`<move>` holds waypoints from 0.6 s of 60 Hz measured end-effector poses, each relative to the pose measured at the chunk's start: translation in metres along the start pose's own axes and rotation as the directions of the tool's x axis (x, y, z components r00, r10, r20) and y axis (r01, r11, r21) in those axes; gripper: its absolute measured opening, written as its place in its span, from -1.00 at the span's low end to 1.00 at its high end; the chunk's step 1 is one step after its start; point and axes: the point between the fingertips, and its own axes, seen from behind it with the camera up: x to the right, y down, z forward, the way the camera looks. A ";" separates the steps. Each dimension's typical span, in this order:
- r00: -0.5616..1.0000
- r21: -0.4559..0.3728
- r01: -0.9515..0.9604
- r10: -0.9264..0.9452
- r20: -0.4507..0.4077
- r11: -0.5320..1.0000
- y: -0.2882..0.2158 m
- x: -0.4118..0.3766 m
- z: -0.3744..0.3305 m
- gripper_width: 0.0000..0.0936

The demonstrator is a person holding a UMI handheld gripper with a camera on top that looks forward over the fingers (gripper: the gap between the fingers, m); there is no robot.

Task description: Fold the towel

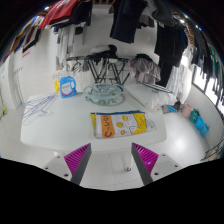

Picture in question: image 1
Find clothes row by window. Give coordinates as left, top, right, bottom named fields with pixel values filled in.
left=189, top=26, right=224, bottom=114

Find row of colourful hanging clothes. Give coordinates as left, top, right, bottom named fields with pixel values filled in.
left=3, top=16, right=44, bottom=61

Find hanging dark trousers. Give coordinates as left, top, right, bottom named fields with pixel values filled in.
left=109, top=0, right=149, bottom=44

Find thin round hoop hanger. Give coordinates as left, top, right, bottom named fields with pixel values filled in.
left=137, top=80, right=165, bottom=94

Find yellow detergent pack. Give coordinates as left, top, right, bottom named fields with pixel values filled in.
left=54, top=79, right=62, bottom=94

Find dark plastic hangers on rack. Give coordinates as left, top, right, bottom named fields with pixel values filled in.
left=66, top=61, right=84, bottom=74

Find teal bucket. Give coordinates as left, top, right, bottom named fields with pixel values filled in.
left=189, top=109, right=201, bottom=124

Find pink bucket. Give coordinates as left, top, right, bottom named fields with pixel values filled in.
left=181, top=103, right=194, bottom=118

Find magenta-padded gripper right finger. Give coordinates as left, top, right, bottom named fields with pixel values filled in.
left=130, top=142, right=184, bottom=187

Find hanging red garment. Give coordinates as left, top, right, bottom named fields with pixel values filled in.
left=39, top=0, right=79, bottom=29

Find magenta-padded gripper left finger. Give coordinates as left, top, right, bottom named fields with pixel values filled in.
left=42, top=143, right=92, bottom=186

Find hanging white clothes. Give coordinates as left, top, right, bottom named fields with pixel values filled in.
left=54, top=24, right=84, bottom=68

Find white yellow orange patterned towel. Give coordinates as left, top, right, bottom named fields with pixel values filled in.
left=90, top=110, right=157, bottom=139

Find blue detergent bottle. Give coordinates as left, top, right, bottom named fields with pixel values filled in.
left=59, top=75, right=78, bottom=99

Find white pillow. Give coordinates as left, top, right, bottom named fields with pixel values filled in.
left=125, top=83, right=178, bottom=110

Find black and white clothes pile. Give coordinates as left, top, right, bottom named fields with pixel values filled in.
left=89, top=44, right=118, bottom=59

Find hanging black clothes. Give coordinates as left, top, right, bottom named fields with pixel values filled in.
left=151, top=0, right=189, bottom=88

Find round pale green peg hanger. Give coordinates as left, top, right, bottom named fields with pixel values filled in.
left=82, top=83, right=126, bottom=106

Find black folding drying rack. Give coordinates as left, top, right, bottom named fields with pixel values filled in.
left=65, top=54, right=131, bottom=85

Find grey garment on rack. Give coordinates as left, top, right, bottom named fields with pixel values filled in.
left=129, top=57, right=162, bottom=85

